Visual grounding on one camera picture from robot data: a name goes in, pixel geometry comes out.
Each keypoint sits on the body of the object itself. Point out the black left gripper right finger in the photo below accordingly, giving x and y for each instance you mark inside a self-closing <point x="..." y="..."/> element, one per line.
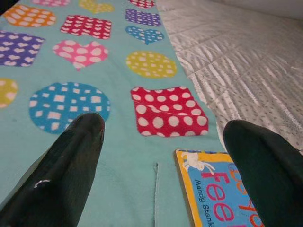
<point x="274" y="177"/>

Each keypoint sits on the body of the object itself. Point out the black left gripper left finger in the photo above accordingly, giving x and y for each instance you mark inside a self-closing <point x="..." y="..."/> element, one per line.
<point x="59" y="177"/>

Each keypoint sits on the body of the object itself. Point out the colourful children's board book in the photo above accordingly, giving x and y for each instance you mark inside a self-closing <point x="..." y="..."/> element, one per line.
<point x="213" y="189"/>

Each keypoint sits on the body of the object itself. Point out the teal blanket with colourful shapes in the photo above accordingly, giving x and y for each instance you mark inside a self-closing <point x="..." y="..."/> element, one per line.
<point x="113" y="78"/>

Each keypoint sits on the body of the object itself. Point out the white quilted mattress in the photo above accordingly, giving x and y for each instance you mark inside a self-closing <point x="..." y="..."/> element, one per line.
<point x="236" y="59"/>

